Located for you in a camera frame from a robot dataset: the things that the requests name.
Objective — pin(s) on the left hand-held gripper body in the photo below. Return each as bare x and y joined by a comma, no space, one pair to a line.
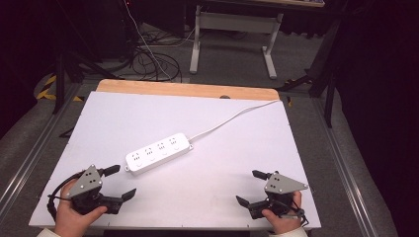
86,182

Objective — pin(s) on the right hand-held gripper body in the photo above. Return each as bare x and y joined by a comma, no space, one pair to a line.
281,185

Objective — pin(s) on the white power strip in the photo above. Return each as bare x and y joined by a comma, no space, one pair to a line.
158,154

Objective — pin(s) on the person's right hand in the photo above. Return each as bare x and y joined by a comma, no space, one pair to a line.
285,223

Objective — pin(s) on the person's left hand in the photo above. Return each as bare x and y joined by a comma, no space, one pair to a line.
69,219

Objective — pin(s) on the white foam board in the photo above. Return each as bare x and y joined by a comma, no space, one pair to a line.
197,187

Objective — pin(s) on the dark round table grommet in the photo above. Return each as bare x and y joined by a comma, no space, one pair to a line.
225,96

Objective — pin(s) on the black metal stand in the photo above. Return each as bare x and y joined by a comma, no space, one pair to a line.
59,85
329,98

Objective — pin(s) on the yellow black hazard tape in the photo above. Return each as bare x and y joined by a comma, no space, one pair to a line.
42,94

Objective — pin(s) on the aluminium floor rail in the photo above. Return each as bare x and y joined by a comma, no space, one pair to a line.
342,171
33,154

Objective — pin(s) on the white desk frame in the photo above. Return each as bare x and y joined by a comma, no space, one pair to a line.
235,21

